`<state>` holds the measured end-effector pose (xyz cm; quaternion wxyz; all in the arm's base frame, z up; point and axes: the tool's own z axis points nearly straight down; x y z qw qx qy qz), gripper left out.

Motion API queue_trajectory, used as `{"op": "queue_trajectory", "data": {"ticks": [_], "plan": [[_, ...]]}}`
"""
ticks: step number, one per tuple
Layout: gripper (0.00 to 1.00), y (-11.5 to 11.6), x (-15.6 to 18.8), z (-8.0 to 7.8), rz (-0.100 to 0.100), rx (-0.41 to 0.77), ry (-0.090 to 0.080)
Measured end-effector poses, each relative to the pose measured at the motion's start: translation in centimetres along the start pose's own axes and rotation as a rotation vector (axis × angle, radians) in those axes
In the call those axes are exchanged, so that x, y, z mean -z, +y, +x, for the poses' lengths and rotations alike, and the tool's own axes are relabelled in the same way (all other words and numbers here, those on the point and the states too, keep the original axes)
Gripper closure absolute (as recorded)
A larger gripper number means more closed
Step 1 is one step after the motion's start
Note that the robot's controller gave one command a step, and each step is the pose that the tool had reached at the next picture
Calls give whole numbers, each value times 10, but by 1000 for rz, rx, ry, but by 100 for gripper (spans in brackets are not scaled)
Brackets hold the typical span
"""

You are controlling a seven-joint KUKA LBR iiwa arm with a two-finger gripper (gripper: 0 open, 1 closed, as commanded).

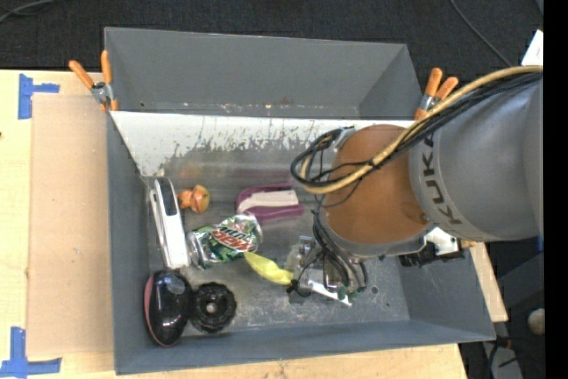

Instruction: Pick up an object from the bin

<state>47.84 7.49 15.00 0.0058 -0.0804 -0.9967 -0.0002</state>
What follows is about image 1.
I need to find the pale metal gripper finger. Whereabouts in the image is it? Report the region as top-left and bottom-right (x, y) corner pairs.
(287, 277), (314, 305)
(284, 235), (317, 276)

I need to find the yellow crumpled wrapper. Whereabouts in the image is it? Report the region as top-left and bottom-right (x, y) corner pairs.
(243, 250), (295, 286)

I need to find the purple and white stapler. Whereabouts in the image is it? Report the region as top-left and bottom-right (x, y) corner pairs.
(234, 181), (306, 225)

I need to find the crushed green soda can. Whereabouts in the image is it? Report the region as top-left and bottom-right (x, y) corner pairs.
(185, 213), (264, 271)

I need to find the black round knob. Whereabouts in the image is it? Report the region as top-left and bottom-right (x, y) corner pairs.
(190, 281), (238, 335)

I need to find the orange toy figure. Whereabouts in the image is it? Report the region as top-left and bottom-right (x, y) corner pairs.
(177, 184), (211, 215)

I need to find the white and black flat device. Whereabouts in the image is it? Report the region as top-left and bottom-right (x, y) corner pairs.
(148, 176), (191, 271)

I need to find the black and red oval brush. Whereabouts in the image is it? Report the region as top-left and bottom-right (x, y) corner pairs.
(142, 270), (194, 348)

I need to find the grey metal bin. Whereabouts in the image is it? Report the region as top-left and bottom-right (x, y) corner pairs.
(102, 26), (498, 376)

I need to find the brown cardboard board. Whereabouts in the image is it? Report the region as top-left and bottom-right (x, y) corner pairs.
(25, 94), (115, 359)

